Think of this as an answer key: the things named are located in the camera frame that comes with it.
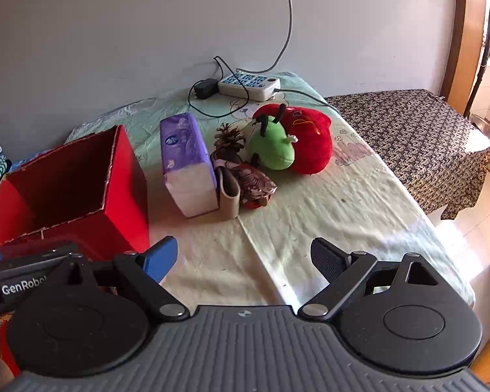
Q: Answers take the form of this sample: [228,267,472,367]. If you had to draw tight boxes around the red cardboard box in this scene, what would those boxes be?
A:
[0,124,150,378]

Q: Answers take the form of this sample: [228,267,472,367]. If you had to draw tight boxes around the red plush toy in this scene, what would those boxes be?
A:
[252,104,333,175]

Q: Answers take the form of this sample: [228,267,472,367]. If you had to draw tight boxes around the brown pine cone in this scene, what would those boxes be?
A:
[212,122,246,162]

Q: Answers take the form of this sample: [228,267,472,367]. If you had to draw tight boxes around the brown patterned pouch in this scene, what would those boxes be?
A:
[233,162,277,210]

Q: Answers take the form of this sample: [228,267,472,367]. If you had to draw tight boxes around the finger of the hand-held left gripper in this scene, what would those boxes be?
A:
[0,243,81,275]

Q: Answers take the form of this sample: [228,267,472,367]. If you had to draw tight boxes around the metal bowl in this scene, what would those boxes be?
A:
[469,114,490,148]

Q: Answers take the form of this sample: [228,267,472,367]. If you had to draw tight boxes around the cloth-covered desktop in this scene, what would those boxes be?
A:
[65,71,476,309]

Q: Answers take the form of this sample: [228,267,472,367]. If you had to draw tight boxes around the black pole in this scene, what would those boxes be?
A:
[463,0,490,119]

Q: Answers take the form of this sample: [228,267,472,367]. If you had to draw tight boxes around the grey power cable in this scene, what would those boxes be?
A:
[237,0,293,75]

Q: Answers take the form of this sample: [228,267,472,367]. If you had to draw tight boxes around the green plush toy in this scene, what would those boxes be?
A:
[247,104,299,171]

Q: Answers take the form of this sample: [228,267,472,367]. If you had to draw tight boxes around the beige holder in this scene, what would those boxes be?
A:
[213,165,241,218]

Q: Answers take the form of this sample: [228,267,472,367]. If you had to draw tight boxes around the black power adapter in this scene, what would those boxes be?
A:
[194,78,219,101]

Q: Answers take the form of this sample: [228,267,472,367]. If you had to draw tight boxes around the purple tissue pack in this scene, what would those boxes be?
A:
[160,112,219,218]

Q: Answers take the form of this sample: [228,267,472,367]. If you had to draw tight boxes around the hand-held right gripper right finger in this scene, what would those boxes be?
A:
[297,237,442,321]

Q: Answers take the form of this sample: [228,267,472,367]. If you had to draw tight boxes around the wooden door frame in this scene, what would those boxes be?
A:
[439,0,488,111]

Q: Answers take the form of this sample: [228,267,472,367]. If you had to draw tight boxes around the black adapter cable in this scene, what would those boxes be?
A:
[188,56,250,119]

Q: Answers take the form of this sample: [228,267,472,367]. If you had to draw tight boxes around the white power strip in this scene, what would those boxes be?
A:
[218,71,281,101]

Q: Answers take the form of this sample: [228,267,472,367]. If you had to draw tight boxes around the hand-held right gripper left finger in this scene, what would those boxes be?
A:
[65,236,190,321]

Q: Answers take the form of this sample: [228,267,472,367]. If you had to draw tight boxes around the black power cable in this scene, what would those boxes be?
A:
[275,88,339,111]

